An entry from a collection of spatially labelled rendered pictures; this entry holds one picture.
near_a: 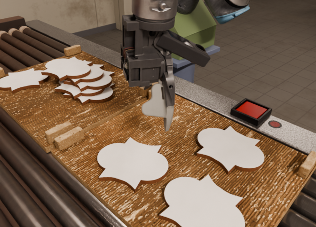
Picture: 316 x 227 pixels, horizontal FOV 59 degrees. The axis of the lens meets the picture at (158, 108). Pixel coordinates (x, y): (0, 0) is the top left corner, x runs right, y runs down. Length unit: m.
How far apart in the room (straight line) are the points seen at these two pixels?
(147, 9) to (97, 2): 3.77
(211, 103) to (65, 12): 3.39
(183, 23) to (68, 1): 2.98
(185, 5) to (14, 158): 0.81
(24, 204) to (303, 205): 0.48
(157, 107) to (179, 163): 0.12
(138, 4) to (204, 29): 0.77
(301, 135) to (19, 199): 0.60
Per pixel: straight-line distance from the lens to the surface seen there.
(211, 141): 0.60
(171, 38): 0.50
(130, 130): 0.64
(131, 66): 0.48
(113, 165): 0.54
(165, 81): 0.50
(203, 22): 1.23
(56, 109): 0.75
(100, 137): 0.63
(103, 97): 0.75
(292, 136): 0.72
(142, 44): 0.50
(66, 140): 0.61
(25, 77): 0.92
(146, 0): 0.45
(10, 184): 0.61
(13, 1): 3.77
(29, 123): 0.72
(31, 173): 0.61
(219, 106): 0.77
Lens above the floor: 1.33
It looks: 33 degrees down
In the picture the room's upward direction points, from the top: straight up
